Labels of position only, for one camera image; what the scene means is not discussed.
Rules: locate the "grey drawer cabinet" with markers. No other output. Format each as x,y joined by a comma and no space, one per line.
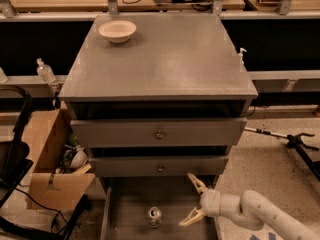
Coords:
175,66

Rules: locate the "bottom open grey drawer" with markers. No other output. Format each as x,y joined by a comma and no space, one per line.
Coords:
129,199

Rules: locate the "white pump dispenser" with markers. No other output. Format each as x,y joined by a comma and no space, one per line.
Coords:
241,54

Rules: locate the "white bowl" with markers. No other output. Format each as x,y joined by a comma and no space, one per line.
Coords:
118,31

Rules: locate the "top grey drawer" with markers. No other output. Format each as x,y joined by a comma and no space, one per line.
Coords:
157,133

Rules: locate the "cardboard box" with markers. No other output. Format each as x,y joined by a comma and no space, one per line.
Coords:
47,133

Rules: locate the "7up soda can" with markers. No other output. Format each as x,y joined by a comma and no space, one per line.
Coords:
154,215

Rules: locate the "white cup in box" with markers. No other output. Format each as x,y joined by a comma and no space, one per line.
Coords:
79,159

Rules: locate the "black floor stand with rod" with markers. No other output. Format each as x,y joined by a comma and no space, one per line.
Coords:
309,154

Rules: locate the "clear plastic bottle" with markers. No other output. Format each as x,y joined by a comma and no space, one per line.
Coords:
45,72

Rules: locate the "black chair frame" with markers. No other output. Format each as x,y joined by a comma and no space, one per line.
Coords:
14,165

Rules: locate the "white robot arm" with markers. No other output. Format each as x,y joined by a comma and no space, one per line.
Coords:
251,210

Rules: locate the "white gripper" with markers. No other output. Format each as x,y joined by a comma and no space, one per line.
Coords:
211,202

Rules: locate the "middle grey drawer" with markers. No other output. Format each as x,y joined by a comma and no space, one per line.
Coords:
158,166

